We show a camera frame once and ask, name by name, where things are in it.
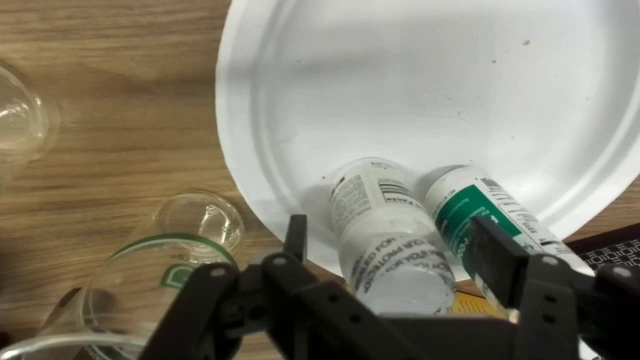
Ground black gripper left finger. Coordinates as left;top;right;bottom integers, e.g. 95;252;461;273
136;213;337;360

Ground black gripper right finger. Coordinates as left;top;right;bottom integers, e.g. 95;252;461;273
467;216;640;360

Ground white bottle green label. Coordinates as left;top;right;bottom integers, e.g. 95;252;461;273
423;163;597;311

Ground white bottle black text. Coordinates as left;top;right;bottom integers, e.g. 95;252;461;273
328;156;458;316

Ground white paper plate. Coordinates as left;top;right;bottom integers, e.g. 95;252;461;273
215;0;640;281

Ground clear cup green logo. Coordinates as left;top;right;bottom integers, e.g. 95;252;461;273
0;57;62;186
83;189;248;336

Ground clear plastic cup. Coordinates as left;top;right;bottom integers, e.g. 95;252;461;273
0;286;153;360

